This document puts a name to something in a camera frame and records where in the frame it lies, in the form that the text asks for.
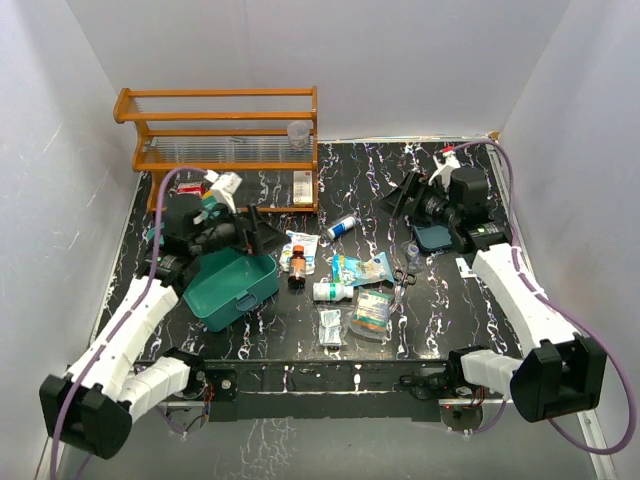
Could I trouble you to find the blue white spray can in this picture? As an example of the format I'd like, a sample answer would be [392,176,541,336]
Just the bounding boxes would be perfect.
[325,215,358,241]

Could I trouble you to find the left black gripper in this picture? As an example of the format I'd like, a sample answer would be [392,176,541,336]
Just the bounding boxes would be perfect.
[192,200,291,257]

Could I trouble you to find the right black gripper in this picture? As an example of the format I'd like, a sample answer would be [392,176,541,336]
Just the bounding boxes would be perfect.
[375,172,460,230]

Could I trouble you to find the clear plastic measuring cup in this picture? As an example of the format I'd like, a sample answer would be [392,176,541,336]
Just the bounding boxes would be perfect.
[287,120,311,150]

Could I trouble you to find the red white medicine box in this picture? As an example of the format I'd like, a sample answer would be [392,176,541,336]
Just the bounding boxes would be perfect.
[176,182,205,197]

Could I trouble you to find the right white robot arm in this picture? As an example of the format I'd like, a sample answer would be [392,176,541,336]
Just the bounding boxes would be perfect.
[381,167,607,422]

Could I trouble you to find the teal medicine kit box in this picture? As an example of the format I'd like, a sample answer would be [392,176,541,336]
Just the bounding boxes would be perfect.
[182,194,280,333]

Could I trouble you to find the white blue mask packet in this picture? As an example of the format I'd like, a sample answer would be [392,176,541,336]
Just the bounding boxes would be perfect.
[278,229,320,276]

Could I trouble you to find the teal divided tray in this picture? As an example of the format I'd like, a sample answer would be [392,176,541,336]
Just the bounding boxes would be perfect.
[411,225,453,254]

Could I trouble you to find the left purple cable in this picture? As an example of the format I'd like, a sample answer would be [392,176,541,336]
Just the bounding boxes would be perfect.
[49,166,214,479]

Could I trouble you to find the alcohol pad sachets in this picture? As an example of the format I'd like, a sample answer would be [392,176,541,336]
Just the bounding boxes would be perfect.
[318,305,352,348]

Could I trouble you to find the white green pill bottle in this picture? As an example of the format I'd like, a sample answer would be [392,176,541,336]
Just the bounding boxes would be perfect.
[312,283,355,302]

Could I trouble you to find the brown syrup bottle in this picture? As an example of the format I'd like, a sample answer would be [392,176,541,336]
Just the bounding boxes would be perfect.
[287,245,306,290]

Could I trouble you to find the cotton swab bag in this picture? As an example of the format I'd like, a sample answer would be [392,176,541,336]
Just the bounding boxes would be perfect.
[331,252,394,287]

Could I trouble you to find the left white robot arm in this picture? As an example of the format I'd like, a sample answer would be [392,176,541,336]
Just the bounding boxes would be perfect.
[39,204,290,459]

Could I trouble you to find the purple cable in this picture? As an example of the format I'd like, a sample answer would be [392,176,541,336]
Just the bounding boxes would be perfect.
[452,139,632,455]
[49,166,214,479]

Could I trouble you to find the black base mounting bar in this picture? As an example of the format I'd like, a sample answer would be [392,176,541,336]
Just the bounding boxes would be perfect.
[149,357,506,424]

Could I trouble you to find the bandage roll packet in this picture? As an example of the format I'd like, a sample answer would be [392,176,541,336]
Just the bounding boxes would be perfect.
[349,288,394,342]

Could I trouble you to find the small clear vial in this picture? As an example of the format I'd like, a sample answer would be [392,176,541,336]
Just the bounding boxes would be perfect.
[405,243,425,274]

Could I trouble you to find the white paper card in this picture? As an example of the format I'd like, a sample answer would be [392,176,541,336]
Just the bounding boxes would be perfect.
[455,257,477,279]

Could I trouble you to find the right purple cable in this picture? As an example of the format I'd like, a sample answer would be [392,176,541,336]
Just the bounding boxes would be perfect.
[452,139,632,455]

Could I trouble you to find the white upright medicine box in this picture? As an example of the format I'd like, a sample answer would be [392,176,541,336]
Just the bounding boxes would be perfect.
[293,171,314,207]

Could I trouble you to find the orange wooden shelf rack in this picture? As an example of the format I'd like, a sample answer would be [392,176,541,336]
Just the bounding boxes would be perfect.
[113,86,319,213]

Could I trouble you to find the black handled scissors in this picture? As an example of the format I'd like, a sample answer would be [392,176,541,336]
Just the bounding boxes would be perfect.
[391,269,416,312]

